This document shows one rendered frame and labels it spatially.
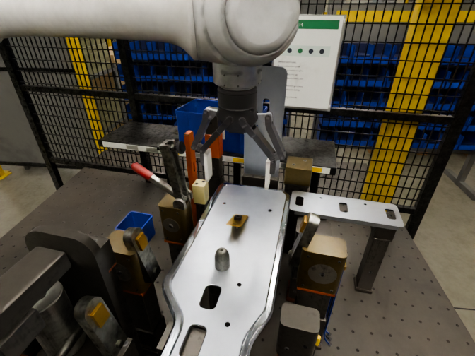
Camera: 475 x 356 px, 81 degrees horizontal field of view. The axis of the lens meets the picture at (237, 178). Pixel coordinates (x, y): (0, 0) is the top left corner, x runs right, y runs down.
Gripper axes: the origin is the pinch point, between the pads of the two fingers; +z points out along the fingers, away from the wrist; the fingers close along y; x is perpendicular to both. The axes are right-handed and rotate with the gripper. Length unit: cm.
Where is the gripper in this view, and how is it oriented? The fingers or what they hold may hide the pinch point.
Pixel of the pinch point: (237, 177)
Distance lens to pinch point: 62.5
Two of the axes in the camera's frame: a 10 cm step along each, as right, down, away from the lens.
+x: 2.5, -5.1, 8.2
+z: 0.0, 8.5, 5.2
